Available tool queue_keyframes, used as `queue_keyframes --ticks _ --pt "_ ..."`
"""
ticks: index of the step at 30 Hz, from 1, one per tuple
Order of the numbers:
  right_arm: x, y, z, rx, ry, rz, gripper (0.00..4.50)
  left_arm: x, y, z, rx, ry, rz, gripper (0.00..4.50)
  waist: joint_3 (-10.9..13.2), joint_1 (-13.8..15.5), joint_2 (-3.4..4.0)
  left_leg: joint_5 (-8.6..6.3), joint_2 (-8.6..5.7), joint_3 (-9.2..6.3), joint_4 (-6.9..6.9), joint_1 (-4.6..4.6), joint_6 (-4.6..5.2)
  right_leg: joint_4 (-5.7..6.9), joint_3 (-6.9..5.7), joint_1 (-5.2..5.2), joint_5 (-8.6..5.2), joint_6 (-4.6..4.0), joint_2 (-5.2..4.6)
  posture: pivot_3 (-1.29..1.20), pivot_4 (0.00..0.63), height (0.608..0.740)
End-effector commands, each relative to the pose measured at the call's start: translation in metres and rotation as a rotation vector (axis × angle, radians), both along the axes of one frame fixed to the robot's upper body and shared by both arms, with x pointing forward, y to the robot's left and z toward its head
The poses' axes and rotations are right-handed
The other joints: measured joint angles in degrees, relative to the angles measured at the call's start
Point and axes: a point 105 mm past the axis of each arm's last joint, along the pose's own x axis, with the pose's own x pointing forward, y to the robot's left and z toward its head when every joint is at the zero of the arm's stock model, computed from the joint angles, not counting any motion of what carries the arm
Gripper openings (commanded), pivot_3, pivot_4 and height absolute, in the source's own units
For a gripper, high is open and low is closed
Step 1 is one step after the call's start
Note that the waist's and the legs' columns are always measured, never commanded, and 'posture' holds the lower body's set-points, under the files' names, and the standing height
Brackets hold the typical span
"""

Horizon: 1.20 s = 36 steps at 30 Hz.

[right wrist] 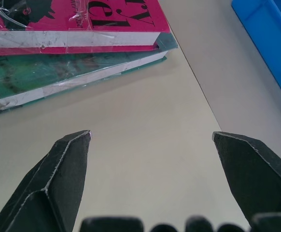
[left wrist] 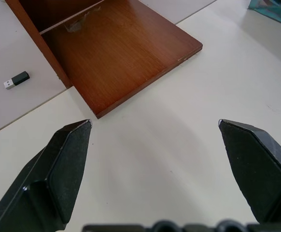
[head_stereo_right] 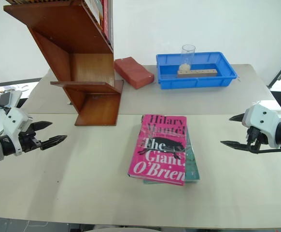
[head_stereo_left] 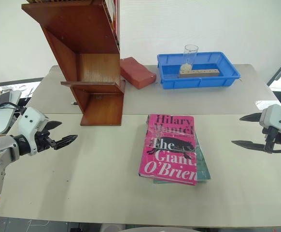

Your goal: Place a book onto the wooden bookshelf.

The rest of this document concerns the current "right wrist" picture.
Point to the pink paperback book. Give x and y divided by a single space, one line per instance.
87 26

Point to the green paperback book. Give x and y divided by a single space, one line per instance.
41 79

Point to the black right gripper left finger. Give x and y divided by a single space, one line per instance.
58 183

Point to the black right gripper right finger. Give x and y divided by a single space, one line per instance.
256 178

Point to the blue plastic bin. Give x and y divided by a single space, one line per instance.
268 41

